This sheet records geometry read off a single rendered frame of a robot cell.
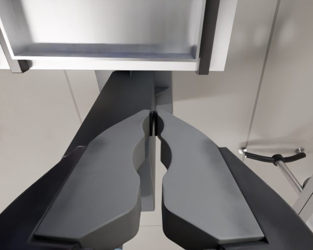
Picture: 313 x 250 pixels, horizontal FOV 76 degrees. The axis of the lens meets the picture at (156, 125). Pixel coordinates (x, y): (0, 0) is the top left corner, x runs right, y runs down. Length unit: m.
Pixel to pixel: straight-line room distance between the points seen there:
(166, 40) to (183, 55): 0.03
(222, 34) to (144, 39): 0.11
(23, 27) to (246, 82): 1.23
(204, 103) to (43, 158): 1.32
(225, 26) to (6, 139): 1.75
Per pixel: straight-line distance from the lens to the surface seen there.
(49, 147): 1.76
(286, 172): 1.62
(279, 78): 1.48
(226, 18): 0.33
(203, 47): 0.31
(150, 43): 0.32
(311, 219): 1.50
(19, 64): 0.37
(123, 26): 0.32
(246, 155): 1.64
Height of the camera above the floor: 1.20
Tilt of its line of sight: 57 degrees down
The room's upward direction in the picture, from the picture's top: 179 degrees counter-clockwise
